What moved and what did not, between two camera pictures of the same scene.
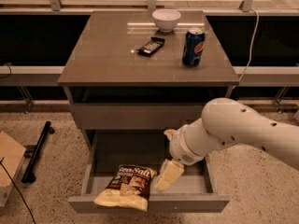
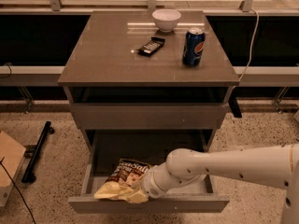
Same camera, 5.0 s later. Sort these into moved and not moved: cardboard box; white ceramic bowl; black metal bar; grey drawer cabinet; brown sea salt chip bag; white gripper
Moved: white gripper; brown sea salt chip bag
Not moved: cardboard box; grey drawer cabinet; white ceramic bowl; black metal bar
